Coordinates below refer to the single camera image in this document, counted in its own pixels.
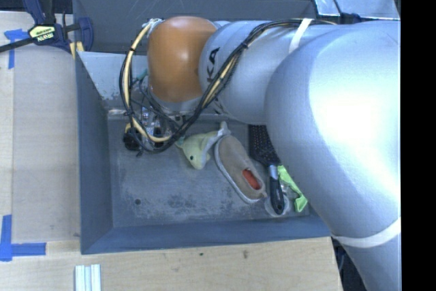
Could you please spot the beige slipper with orange lining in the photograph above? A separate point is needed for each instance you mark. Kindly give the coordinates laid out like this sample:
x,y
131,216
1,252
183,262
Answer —
x,y
235,163

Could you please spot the grey metal bin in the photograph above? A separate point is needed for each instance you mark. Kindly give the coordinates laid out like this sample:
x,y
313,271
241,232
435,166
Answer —
x,y
163,187

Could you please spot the pale wood board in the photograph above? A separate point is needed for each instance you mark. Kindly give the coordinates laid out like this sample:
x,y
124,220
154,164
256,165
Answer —
x,y
44,146

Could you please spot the black hairbrush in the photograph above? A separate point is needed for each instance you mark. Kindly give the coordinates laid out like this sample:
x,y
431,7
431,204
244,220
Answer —
x,y
262,146

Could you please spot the black cylinder on white bracket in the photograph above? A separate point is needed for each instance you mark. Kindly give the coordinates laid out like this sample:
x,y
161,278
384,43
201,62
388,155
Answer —
x,y
130,141

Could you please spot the yellow-green plush toy fish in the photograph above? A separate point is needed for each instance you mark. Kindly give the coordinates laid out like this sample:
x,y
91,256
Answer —
x,y
195,150

